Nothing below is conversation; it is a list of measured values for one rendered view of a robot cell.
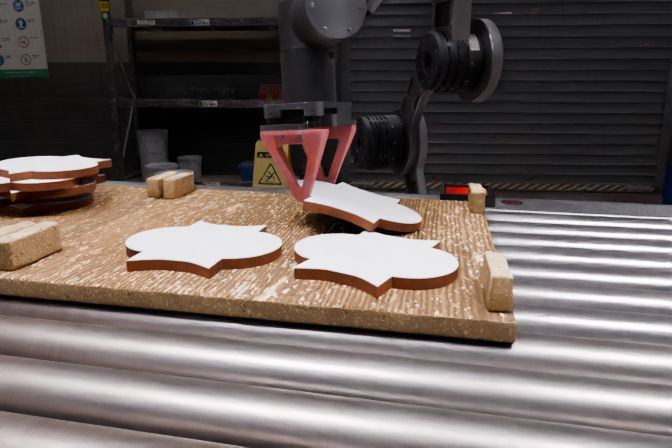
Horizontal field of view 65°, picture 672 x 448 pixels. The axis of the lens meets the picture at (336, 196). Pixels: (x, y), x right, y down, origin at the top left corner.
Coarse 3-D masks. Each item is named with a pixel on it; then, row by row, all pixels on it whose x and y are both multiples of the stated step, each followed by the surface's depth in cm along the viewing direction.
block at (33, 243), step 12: (36, 228) 46; (48, 228) 46; (0, 240) 42; (12, 240) 43; (24, 240) 44; (36, 240) 45; (48, 240) 46; (60, 240) 48; (0, 252) 42; (12, 252) 43; (24, 252) 44; (36, 252) 45; (48, 252) 46; (0, 264) 43; (12, 264) 43; (24, 264) 44
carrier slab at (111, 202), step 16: (96, 192) 73; (112, 192) 73; (128, 192) 73; (144, 192) 73; (80, 208) 64; (96, 208) 64; (112, 208) 64; (128, 208) 64; (0, 224) 57; (64, 224) 57; (80, 224) 57; (96, 224) 57; (64, 240) 51
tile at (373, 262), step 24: (312, 240) 48; (336, 240) 48; (360, 240) 48; (384, 240) 48; (408, 240) 48; (432, 240) 48; (312, 264) 41; (336, 264) 41; (360, 264) 41; (384, 264) 41; (408, 264) 41; (432, 264) 41; (456, 264) 41; (360, 288) 39; (384, 288) 38; (408, 288) 39; (432, 288) 39
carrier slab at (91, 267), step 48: (192, 192) 73; (240, 192) 73; (96, 240) 51; (288, 240) 51; (480, 240) 51; (0, 288) 42; (48, 288) 41; (96, 288) 40; (144, 288) 39; (192, 288) 39; (240, 288) 39; (288, 288) 39; (336, 288) 39; (480, 288) 39; (480, 336) 35
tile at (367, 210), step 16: (320, 192) 56; (336, 192) 57; (352, 192) 59; (368, 192) 61; (304, 208) 52; (320, 208) 52; (336, 208) 52; (352, 208) 52; (368, 208) 54; (384, 208) 55; (400, 208) 57; (368, 224) 50; (384, 224) 52; (400, 224) 52; (416, 224) 53
